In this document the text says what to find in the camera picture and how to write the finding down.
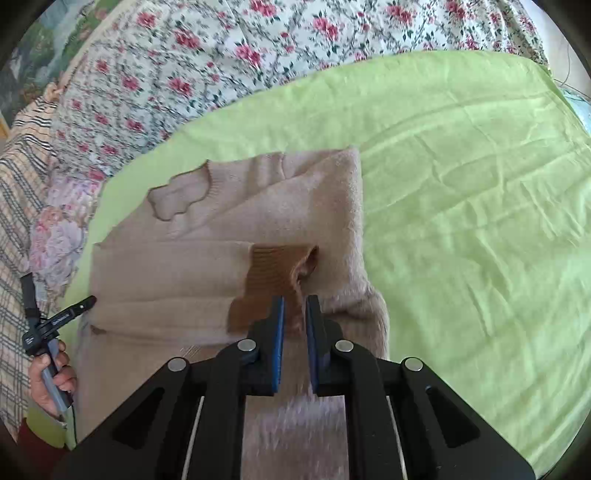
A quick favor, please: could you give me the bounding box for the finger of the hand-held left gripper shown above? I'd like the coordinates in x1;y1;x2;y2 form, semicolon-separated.
20;274;40;321
50;296;97;329

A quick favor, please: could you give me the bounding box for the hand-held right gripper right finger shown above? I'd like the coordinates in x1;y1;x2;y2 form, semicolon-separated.
305;294;536;480

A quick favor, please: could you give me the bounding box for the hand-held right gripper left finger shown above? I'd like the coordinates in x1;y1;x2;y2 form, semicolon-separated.
53;295;287;480

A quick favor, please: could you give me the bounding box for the beige knit sweater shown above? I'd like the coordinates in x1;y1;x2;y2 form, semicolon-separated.
74;145;391;480

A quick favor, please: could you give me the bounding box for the person's left forearm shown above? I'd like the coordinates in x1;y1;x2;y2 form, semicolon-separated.
16;416;71;464

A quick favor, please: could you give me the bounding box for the person's left hand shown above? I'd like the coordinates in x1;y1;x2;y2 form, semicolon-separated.
28;339;77;418

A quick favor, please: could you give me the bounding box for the purple floral pillow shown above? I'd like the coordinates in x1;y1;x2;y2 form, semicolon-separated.
30;178;105;301

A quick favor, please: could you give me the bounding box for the plaid bed cover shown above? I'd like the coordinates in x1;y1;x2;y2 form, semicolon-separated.
0;99;58;435

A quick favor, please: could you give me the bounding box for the light green bed sheet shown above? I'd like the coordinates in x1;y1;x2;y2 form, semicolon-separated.
28;50;591;467

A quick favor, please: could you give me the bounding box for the red floral quilt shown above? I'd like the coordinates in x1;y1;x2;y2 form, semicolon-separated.
48;0;550;181

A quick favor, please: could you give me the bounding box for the light blue cloth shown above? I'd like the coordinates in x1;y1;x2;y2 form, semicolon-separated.
561;88;591;144

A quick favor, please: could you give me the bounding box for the landscape wall poster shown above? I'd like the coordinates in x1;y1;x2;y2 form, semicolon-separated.
0;0;116;125

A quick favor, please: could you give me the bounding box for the thin white cable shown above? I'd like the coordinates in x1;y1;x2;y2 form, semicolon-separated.
551;41;591;100

